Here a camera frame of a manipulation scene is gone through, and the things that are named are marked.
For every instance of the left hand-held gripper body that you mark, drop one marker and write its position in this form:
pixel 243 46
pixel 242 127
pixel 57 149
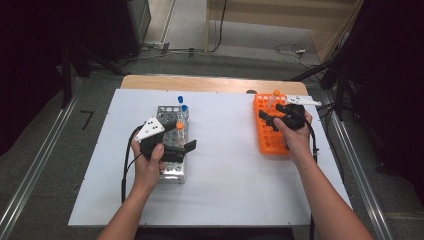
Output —
pixel 150 130

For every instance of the metal floor rail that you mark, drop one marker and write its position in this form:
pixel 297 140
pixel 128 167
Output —
pixel 36 156
pixel 360 180

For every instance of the orange capped test tube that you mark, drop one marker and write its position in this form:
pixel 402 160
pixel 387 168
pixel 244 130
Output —
pixel 276 93

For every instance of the white table board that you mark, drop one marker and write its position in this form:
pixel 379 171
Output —
pixel 226 166

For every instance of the blue capped test tube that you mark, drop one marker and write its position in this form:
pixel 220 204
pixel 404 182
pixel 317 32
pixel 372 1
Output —
pixel 184 108
pixel 180 99

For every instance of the small dark round object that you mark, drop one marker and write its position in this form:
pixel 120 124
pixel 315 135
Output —
pixel 251 91

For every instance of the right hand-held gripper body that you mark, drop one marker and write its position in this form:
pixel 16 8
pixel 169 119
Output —
pixel 295 116

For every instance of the metal test tube rack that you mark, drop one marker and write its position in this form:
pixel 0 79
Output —
pixel 173 170

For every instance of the person's right hand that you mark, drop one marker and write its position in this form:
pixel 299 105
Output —
pixel 298 143

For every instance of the black stand leg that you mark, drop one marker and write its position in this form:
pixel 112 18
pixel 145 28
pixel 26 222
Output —
pixel 310 71

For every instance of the black metal stand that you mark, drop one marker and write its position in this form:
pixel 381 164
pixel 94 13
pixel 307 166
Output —
pixel 66 76

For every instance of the beige wooden panel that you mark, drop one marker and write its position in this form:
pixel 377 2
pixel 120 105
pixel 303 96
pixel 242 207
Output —
pixel 283 16

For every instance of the black curtain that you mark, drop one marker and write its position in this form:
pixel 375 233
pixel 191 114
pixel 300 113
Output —
pixel 40 50
pixel 393 83

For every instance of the orange plastic test tube rack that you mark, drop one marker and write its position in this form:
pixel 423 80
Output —
pixel 270 143

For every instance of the person's left hand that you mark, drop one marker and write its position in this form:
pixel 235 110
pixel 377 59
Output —
pixel 146 173

